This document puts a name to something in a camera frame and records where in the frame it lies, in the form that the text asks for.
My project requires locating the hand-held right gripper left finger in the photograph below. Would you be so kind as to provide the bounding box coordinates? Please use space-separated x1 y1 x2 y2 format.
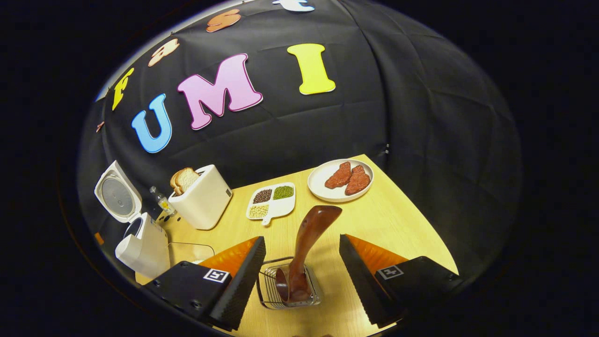
140 236 266 331

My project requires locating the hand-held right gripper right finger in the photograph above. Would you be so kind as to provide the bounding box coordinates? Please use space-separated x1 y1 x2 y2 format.
339 234 464 328

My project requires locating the metal wire chopstick holder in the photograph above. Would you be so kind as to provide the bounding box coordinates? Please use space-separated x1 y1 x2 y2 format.
256 256 323 309

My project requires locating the white rice cooker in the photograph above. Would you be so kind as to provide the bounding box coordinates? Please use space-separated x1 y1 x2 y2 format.
94 160 171 279

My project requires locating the clear plastic rice container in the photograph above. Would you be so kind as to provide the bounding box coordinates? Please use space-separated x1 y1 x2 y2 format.
168 242 216 267

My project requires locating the brown wooden spoon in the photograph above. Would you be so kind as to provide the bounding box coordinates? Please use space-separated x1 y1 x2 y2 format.
275 205 343 302

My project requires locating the small clear bottle yellow label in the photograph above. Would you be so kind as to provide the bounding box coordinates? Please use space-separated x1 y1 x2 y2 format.
149 186 177 217

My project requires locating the white divided bean dish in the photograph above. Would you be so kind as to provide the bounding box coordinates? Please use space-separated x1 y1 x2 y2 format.
246 182 296 227

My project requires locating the white toaster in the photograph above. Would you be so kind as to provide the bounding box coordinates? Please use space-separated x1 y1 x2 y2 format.
168 164 233 230

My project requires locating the round white plate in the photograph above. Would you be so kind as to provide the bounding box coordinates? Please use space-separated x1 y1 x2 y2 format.
307 159 374 203

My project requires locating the red meat piece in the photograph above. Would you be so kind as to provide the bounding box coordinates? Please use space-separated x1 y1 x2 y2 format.
325 161 352 190
345 165 371 196

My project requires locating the black backdrop cloth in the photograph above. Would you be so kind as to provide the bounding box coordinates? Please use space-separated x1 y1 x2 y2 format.
77 0 522 281

